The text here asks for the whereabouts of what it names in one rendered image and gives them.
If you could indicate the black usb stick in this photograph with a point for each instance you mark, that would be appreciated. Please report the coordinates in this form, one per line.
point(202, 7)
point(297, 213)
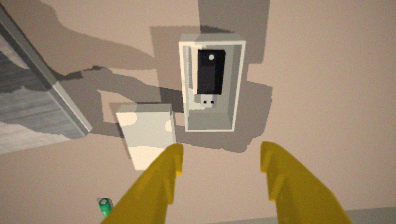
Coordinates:
point(210, 71)

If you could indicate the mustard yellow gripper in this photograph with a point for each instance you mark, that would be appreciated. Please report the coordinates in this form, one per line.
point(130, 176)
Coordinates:
point(300, 197)

